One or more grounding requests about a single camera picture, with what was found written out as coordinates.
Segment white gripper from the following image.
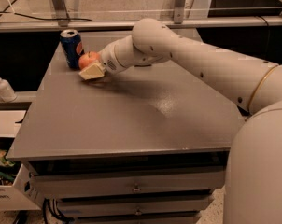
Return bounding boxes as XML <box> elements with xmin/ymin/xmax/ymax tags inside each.
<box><xmin>79</xmin><ymin>42</ymin><xmax>125</xmax><ymax>80</ymax></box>

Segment red apple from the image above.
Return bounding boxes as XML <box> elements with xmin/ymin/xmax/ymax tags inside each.
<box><xmin>78</xmin><ymin>51</ymin><xmax>100</xmax><ymax>70</ymax></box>

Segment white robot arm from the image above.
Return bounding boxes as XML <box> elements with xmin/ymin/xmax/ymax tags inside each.
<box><xmin>79</xmin><ymin>19</ymin><xmax>282</xmax><ymax>224</ymax></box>

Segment blue pepsi can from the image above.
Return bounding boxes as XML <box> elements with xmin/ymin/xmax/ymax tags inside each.
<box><xmin>60</xmin><ymin>29</ymin><xmax>84</xmax><ymax>69</ymax></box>

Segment black snack bar wrapper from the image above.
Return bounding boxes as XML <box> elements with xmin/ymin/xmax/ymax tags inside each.
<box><xmin>134</xmin><ymin>64</ymin><xmax>152</xmax><ymax>67</ymax></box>

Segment white pump bottle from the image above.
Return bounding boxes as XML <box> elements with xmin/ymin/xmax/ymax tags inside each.
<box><xmin>0</xmin><ymin>78</ymin><xmax>17</xmax><ymax>102</ymax></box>

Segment grey drawer cabinet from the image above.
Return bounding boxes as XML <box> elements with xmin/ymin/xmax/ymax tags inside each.
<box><xmin>8</xmin><ymin>50</ymin><xmax>244</xmax><ymax>224</ymax></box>

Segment white cardboard box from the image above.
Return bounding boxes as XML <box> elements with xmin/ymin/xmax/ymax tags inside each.
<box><xmin>0</xmin><ymin>165</ymin><xmax>44</xmax><ymax>211</ymax></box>

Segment black floor cable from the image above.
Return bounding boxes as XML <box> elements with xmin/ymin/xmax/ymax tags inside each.
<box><xmin>0</xmin><ymin>0</ymin><xmax>93</xmax><ymax>22</ymax></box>

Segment black cables under cabinet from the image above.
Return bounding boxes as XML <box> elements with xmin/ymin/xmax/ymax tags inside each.
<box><xmin>41</xmin><ymin>198</ymin><xmax>74</xmax><ymax>224</ymax></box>

